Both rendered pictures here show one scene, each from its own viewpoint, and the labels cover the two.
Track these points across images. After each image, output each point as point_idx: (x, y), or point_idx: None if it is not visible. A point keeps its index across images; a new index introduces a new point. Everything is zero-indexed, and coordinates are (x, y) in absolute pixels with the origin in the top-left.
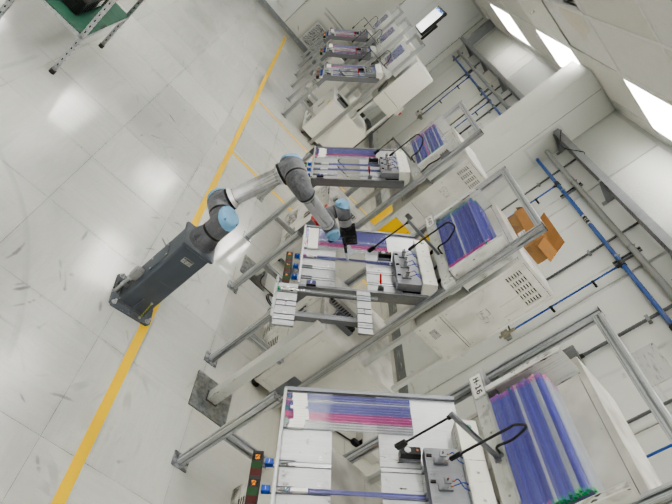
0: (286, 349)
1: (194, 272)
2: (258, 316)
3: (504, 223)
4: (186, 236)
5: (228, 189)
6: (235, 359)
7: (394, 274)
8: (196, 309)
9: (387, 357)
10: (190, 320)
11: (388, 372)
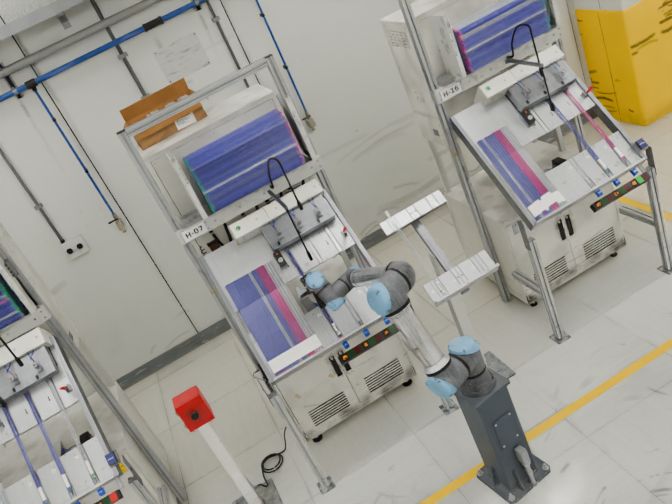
0: None
1: None
2: (320, 447)
3: (201, 129)
4: (498, 387)
5: (441, 364)
6: (412, 405)
7: (308, 233)
8: (420, 459)
9: (295, 280)
10: (441, 447)
11: (317, 268)
